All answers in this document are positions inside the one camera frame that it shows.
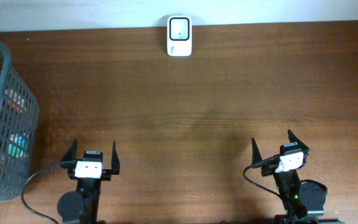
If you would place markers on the grey plastic mesh basket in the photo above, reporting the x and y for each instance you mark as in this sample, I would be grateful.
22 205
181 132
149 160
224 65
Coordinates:
14 171

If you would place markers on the white barcode scanner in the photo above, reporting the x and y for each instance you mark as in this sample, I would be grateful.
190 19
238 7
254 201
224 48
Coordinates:
179 36

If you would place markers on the teal tissue pack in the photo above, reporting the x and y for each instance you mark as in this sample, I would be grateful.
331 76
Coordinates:
18 146

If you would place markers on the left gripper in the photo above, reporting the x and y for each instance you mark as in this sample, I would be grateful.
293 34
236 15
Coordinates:
107 174

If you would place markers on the orange tissue pack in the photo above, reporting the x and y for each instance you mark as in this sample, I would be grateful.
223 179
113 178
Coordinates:
15 101

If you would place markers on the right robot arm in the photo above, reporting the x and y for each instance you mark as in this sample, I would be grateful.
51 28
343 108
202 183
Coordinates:
303 200

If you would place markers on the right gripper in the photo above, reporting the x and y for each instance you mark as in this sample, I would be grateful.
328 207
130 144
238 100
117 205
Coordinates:
257 156

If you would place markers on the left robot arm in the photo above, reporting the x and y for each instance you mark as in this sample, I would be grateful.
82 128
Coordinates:
81 205

